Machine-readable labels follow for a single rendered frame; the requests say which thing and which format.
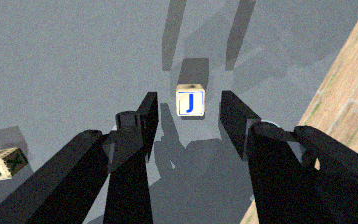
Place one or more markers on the wooden letter block with blue j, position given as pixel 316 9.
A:
pixel 190 99

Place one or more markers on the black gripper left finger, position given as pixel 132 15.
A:
pixel 63 190

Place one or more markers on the beige block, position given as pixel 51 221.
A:
pixel 11 162

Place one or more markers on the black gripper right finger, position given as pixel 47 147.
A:
pixel 283 192

